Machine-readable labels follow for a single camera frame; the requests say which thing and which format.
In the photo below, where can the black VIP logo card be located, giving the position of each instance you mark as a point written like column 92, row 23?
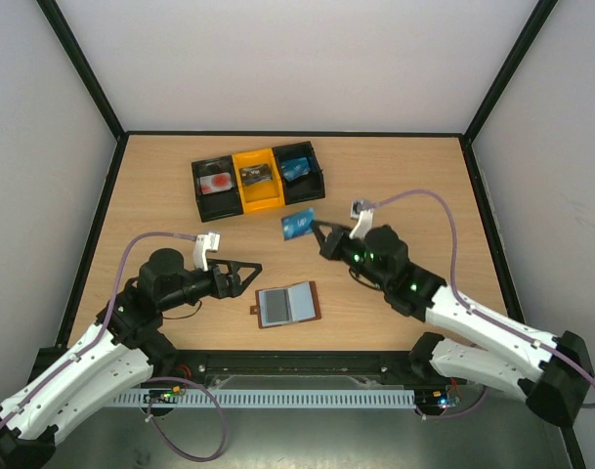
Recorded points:
column 255, row 174

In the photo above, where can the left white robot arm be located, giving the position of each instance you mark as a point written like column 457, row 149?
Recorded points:
column 123, row 348

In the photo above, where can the white slotted cable duct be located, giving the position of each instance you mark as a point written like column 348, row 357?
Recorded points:
column 227, row 398

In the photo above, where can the right black bin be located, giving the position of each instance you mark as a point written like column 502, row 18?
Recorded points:
column 306, row 188

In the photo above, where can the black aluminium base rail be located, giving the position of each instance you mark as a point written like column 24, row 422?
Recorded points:
column 411, row 369

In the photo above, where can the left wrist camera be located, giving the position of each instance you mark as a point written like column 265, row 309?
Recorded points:
column 204, row 243

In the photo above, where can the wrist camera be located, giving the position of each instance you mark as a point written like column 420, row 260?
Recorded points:
column 204, row 243
column 362, row 211

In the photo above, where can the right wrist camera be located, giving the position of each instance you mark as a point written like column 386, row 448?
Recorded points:
column 362, row 211

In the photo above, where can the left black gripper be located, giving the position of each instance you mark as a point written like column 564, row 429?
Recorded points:
column 223, row 290

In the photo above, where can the red white card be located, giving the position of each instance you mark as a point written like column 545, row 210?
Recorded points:
column 215, row 183

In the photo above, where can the left black bin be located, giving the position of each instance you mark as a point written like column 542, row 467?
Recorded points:
column 220, row 205

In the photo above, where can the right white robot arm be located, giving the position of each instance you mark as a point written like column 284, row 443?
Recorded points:
column 550, row 374

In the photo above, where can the blue VIP card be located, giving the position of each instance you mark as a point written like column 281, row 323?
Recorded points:
column 293, row 169

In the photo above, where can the yellow middle bin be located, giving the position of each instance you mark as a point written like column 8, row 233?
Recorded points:
column 264, row 196

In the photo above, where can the black enclosure frame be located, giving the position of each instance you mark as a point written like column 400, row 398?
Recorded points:
column 55, row 17

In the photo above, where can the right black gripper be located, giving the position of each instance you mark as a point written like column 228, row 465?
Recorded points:
column 333, row 242

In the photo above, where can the black bin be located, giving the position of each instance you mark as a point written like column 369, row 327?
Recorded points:
column 220, row 205
column 306, row 188

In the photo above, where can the brown leather card holder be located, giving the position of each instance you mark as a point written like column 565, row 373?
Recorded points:
column 280, row 306

